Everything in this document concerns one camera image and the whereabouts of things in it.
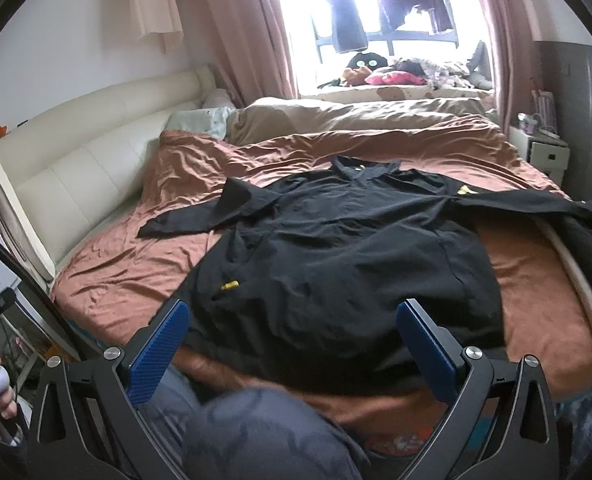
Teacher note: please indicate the pink curtain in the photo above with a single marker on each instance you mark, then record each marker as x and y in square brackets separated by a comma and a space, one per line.
[515, 58]
[248, 43]

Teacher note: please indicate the pale green pillow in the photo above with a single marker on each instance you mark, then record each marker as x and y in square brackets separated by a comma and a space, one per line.
[211, 121]

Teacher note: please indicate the black plush toy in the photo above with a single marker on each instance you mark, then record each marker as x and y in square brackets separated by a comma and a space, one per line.
[370, 60]

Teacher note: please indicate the pink right curtain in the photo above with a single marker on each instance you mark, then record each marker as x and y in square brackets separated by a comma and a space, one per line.
[515, 58]

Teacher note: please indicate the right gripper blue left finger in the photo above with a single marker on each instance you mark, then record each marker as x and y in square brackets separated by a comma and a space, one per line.
[152, 348]

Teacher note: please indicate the white bedside cabinet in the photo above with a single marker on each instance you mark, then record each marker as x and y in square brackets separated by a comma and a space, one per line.
[546, 154]

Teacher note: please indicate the large black garment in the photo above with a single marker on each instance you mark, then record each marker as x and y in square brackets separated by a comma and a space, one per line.
[304, 282]

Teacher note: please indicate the pink cushion on windowsill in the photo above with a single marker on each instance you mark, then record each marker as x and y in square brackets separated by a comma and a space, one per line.
[394, 77]

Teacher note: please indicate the cream padded headboard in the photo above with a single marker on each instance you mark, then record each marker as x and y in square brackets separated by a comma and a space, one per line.
[70, 168]

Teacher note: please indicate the beige duvet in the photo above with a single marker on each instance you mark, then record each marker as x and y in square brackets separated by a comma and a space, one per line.
[269, 118]

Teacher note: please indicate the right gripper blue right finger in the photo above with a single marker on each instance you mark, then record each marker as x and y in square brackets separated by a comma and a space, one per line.
[437, 354]

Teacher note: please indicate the cream hanging cloth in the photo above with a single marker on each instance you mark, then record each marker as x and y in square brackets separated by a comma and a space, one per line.
[157, 19]

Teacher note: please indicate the pink left curtain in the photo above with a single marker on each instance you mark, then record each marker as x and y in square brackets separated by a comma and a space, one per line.
[248, 43]

